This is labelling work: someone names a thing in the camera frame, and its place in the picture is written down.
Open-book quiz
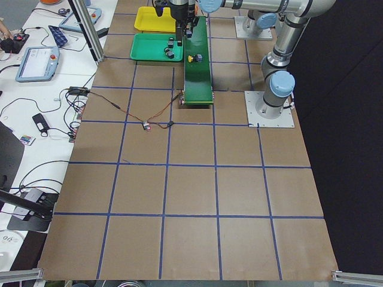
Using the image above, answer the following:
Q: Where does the grey teach pendant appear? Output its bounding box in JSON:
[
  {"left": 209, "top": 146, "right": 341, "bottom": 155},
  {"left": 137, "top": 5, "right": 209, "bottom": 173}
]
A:
[
  {"left": 15, "top": 46, "right": 60, "bottom": 83},
  {"left": 58, "top": 7, "right": 102, "bottom": 33}
]

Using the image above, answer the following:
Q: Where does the green plastic tray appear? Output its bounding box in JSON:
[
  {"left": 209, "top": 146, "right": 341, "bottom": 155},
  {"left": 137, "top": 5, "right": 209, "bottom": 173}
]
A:
[{"left": 130, "top": 33, "right": 184, "bottom": 62}]

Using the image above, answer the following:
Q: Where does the red black wire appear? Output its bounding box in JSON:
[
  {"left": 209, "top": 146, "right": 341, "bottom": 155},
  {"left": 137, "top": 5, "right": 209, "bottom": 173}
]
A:
[{"left": 88, "top": 91, "right": 182, "bottom": 131}]

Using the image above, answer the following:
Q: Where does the small green circuit board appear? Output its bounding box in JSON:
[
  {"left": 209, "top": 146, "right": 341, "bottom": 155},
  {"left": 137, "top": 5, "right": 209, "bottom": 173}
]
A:
[{"left": 142, "top": 122, "right": 151, "bottom": 131}]

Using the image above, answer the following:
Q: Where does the yellow plastic tray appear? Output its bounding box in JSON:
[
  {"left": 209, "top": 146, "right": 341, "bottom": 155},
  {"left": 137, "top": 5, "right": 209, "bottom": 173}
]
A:
[{"left": 134, "top": 7, "right": 175, "bottom": 33}]

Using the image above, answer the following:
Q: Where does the blue plaid cloth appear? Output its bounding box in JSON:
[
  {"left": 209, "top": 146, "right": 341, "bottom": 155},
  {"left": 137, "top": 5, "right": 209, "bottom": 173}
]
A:
[{"left": 48, "top": 25, "right": 69, "bottom": 49}]

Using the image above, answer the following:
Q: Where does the green conveyor belt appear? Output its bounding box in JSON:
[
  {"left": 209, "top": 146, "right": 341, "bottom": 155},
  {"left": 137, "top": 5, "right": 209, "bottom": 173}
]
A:
[{"left": 180, "top": 16, "right": 214, "bottom": 105}]

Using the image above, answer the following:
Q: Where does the black power adapter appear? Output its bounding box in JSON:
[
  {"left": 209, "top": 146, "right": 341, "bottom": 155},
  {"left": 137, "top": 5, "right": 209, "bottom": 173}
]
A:
[{"left": 68, "top": 86, "right": 90, "bottom": 96}]

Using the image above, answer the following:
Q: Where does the aluminium frame post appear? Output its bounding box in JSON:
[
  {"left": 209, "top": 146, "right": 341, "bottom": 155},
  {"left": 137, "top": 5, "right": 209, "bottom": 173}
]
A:
[{"left": 68, "top": 0, "right": 105, "bottom": 63}]

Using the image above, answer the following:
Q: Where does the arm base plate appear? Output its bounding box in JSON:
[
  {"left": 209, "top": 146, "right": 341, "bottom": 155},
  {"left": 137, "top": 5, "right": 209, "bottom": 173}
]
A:
[
  {"left": 244, "top": 91, "right": 294, "bottom": 129},
  {"left": 235, "top": 14, "right": 276, "bottom": 41}
]

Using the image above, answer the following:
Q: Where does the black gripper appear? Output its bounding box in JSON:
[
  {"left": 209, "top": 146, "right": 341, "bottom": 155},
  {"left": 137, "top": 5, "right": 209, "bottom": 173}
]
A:
[{"left": 169, "top": 4, "right": 198, "bottom": 47}]

